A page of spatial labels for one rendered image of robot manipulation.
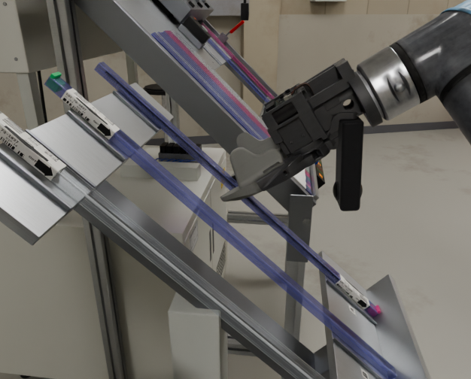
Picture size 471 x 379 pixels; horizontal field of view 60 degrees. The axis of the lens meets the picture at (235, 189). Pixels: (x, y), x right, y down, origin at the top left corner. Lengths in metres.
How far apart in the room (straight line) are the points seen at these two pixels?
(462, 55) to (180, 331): 0.42
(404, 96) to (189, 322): 0.34
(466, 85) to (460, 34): 0.05
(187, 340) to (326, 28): 3.62
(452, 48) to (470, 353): 1.43
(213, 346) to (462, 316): 1.54
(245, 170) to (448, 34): 0.26
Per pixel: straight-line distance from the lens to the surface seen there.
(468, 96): 0.47
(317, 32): 3.94
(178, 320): 0.49
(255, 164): 0.49
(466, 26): 0.50
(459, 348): 1.80
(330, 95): 0.49
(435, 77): 0.50
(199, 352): 0.52
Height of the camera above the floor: 1.13
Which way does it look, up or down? 23 degrees down
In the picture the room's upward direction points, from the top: straight up
